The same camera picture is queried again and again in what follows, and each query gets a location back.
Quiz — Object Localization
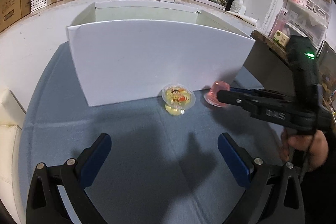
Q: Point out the pink jelly cup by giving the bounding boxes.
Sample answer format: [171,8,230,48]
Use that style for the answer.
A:
[204,80,230,108]

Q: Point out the yellow jelly cup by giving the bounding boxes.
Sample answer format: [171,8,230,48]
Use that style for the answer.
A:
[161,84,195,116]

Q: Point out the right hand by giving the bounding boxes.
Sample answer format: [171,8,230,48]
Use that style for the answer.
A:
[279,129,329,170]

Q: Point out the wooden side table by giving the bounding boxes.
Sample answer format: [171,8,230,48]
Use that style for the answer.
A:
[243,29,336,119]

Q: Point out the cream leather sofa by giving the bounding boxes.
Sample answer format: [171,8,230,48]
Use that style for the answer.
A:
[1,89,26,223]

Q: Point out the blue grey tablecloth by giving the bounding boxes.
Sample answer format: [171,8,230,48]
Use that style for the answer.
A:
[19,43,282,223]

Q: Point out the white plastic bottle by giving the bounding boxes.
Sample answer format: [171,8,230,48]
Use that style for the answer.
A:
[230,0,246,15]

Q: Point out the white cardboard storage box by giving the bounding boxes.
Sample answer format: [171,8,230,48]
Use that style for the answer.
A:
[67,0,255,107]

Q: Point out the white wire storage rack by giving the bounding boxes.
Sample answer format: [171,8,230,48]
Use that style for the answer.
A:
[269,0,329,50]

